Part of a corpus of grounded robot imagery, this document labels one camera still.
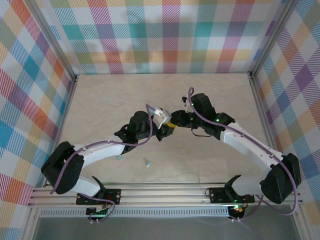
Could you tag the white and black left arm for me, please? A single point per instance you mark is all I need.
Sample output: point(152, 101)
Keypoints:
point(100, 150)

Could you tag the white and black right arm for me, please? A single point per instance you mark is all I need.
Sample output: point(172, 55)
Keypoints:
point(250, 142)

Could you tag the small electronics board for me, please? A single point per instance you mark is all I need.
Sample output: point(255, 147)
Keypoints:
point(98, 212)
point(237, 210)

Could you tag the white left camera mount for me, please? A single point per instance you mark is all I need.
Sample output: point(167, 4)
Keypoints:
point(158, 111)

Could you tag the long aluminium base rail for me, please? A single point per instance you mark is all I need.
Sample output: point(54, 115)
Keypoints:
point(162, 192)

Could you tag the aluminium side rail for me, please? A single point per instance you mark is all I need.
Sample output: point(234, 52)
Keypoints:
point(262, 110)
point(65, 115)

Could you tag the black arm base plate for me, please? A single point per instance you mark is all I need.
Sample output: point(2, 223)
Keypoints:
point(115, 196)
point(217, 195)

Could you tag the aluminium corner post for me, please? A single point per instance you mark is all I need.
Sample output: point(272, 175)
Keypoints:
point(53, 41)
point(272, 37)

